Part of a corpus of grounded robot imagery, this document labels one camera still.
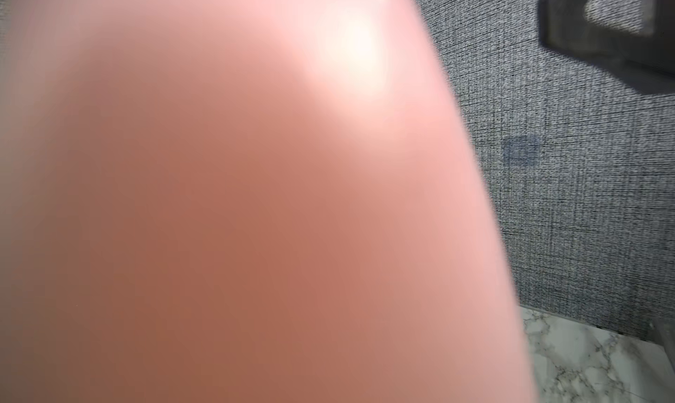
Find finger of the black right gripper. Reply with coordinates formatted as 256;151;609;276
537;0;674;95

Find pink plastic spray bottle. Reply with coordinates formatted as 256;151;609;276
1;0;538;402

